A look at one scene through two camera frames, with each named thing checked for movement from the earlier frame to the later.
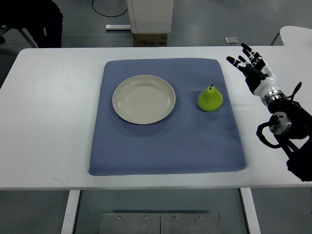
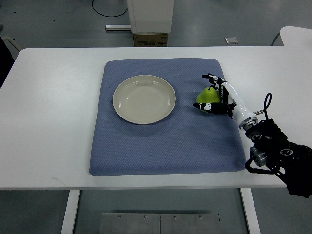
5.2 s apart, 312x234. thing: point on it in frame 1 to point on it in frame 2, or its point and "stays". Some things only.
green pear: (210, 99) stays
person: (42, 18) to (6, 61)
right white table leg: (250, 210) stays
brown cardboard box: (150, 40) stays
